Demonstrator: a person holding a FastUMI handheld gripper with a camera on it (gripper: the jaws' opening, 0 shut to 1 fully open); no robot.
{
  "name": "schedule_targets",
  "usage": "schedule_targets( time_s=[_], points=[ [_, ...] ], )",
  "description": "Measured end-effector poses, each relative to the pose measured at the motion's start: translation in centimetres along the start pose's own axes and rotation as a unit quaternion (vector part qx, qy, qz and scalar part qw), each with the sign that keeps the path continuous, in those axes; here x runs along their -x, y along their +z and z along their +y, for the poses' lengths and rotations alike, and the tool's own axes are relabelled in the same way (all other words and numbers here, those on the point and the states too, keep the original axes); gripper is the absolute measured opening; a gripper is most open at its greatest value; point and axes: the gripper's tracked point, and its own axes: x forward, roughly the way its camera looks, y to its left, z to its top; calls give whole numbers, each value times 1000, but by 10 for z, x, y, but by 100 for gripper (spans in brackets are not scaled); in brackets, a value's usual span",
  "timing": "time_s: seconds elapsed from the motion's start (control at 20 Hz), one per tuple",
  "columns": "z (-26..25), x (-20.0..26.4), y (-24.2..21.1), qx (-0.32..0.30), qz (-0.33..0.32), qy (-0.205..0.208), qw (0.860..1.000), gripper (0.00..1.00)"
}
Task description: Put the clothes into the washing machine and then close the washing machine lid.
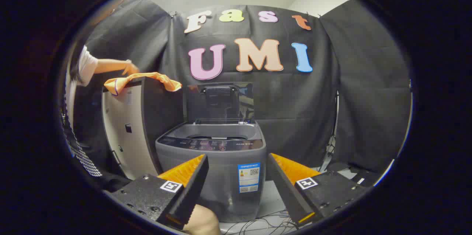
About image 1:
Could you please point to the person's leg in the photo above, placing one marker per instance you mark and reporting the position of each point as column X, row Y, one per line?
column 201, row 222

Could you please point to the dark washing machine lid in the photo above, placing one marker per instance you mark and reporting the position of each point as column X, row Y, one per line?
column 217, row 106

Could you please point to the dark cabinet with beige door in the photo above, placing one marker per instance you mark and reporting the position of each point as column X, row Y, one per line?
column 125, row 142

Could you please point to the black box with white label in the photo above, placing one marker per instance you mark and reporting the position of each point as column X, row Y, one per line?
column 368, row 176

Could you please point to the orange garment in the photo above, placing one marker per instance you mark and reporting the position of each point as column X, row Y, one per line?
column 162, row 79

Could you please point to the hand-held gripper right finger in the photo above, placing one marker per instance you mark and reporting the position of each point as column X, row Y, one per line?
column 285, row 190

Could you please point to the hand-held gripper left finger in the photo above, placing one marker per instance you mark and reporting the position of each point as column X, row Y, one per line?
column 191, row 190

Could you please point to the black backdrop cloth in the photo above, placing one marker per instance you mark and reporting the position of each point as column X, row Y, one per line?
column 295, row 109

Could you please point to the black and white checkered cloth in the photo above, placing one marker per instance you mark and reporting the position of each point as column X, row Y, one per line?
column 86, row 159

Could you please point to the grey washing machine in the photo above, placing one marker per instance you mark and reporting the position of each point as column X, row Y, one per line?
column 225, row 190

